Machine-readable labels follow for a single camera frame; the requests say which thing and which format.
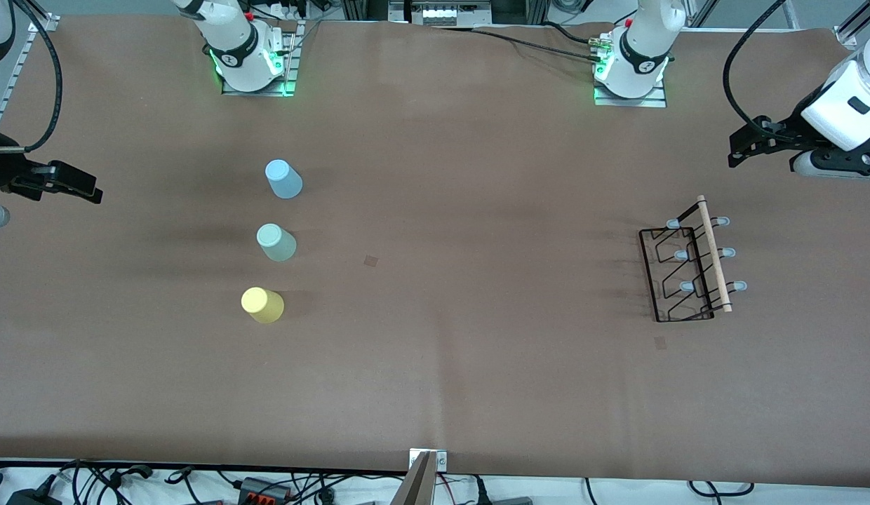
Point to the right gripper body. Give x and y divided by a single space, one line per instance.
1 173

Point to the pale green plastic cup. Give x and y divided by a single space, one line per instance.
276 243

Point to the yellow plastic cup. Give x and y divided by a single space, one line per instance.
262 306

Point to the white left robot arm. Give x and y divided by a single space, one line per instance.
642 42

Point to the light blue plastic cup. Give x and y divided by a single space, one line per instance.
284 181

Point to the black power adapter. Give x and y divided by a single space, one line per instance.
31 498

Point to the grey power strip box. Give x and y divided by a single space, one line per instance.
438 14

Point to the black orange connector box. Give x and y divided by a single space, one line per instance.
263 489

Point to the brown table cover sheet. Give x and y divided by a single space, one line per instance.
477 386

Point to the grey metal bar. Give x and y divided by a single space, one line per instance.
415 487

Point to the aluminium frame profile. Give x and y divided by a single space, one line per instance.
847 35

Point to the perforated aluminium rail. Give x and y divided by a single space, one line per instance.
21 66

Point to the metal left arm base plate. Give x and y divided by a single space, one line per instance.
631 102

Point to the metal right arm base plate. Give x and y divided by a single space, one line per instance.
291 63

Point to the small metal edge bracket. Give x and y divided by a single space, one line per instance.
440 459

